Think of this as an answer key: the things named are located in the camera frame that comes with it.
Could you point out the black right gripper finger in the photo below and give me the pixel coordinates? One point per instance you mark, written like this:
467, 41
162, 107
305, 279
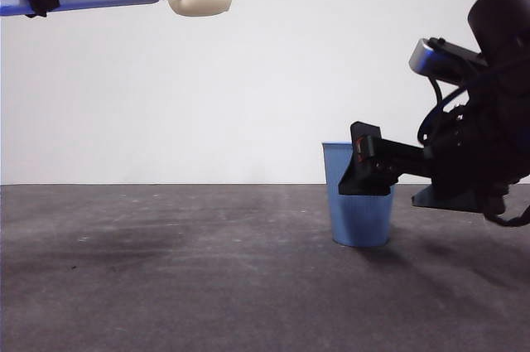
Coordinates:
372, 180

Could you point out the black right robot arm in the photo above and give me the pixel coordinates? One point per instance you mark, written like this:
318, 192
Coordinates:
497, 8

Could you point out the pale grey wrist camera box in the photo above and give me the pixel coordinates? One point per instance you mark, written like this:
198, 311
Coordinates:
430, 63

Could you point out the blue ribbed plastic cup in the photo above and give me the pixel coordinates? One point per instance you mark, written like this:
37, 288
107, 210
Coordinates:
360, 223

